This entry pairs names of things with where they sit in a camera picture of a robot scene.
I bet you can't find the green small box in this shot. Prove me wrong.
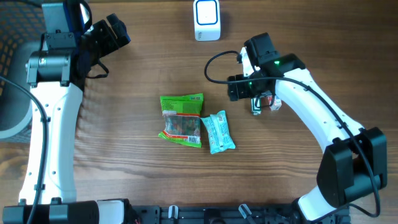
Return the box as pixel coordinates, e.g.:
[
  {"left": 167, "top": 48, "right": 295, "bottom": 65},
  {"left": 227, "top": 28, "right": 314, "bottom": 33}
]
[{"left": 251, "top": 96, "right": 262, "bottom": 116}]

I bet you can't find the orange tissue packet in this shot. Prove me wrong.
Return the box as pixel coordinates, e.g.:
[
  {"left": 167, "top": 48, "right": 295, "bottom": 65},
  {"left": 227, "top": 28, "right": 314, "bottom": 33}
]
[{"left": 265, "top": 95, "right": 282, "bottom": 111}]

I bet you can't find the teal tissue packet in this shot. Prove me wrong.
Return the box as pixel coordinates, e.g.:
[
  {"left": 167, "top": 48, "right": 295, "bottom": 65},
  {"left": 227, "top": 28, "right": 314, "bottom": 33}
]
[{"left": 201, "top": 110, "right": 236, "bottom": 154}]

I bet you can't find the green gummy candy bag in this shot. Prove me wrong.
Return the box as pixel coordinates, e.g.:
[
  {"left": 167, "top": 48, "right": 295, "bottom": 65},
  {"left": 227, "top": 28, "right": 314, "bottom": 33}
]
[{"left": 158, "top": 93, "right": 204, "bottom": 147}]

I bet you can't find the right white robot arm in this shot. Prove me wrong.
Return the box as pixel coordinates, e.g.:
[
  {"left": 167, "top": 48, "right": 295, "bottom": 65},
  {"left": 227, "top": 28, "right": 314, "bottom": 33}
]
[{"left": 228, "top": 33, "right": 387, "bottom": 222}]

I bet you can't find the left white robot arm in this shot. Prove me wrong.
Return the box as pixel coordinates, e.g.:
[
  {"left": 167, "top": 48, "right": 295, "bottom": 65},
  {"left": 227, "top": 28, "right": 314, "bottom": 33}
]
[{"left": 2, "top": 1, "right": 135, "bottom": 223}]

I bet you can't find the white barcode scanner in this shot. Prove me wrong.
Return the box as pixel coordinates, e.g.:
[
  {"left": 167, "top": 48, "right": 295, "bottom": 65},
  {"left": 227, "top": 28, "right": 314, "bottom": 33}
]
[{"left": 193, "top": 0, "right": 221, "bottom": 42}]

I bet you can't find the grey mesh shopping basket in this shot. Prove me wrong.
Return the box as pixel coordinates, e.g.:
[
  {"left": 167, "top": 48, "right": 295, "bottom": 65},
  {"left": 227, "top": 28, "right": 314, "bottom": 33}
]
[{"left": 1, "top": 0, "right": 45, "bottom": 143}]

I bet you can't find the right black cable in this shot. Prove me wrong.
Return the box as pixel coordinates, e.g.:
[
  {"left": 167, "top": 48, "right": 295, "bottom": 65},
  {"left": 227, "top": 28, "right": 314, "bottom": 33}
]
[{"left": 204, "top": 50, "right": 382, "bottom": 218}]

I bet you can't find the black cable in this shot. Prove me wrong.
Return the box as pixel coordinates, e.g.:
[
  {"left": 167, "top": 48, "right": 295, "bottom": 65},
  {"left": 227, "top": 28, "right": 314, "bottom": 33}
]
[
  {"left": 204, "top": 50, "right": 382, "bottom": 218},
  {"left": 0, "top": 74, "right": 52, "bottom": 224}
]

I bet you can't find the left black cable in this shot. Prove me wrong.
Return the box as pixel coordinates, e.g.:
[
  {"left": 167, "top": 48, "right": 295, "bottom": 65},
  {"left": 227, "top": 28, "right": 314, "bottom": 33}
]
[{"left": 0, "top": 74, "right": 52, "bottom": 224}]

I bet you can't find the black mounting rail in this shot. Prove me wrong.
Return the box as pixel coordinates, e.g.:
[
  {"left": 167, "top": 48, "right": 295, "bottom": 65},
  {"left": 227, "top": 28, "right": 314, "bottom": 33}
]
[{"left": 124, "top": 202, "right": 351, "bottom": 224}]

